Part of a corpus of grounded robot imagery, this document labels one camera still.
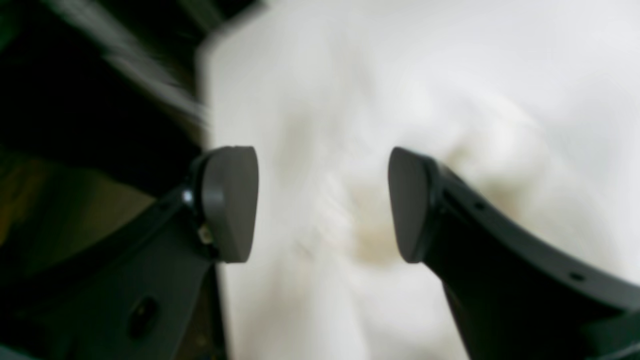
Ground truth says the white printed t-shirt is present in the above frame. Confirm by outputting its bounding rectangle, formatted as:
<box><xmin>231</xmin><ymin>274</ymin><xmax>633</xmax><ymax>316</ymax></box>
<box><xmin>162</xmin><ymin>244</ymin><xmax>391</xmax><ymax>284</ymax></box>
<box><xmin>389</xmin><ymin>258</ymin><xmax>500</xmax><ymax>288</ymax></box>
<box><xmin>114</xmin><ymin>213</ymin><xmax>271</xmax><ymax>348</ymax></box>
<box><xmin>198</xmin><ymin>0</ymin><xmax>639</xmax><ymax>360</ymax></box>

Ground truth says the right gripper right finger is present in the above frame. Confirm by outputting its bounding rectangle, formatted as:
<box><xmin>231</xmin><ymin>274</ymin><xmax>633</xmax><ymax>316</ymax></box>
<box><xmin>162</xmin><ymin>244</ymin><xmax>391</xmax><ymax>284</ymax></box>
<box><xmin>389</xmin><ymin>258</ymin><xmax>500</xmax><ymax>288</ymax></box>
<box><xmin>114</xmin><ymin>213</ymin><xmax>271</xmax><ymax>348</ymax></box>
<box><xmin>387</xmin><ymin>146</ymin><xmax>640</xmax><ymax>360</ymax></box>

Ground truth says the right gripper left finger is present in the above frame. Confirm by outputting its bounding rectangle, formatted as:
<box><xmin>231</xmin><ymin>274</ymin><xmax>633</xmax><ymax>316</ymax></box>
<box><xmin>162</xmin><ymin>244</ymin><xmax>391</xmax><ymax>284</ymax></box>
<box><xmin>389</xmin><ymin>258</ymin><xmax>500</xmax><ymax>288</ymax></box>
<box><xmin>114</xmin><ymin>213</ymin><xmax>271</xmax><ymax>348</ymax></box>
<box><xmin>1</xmin><ymin>146</ymin><xmax>259</xmax><ymax>360</ymax></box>

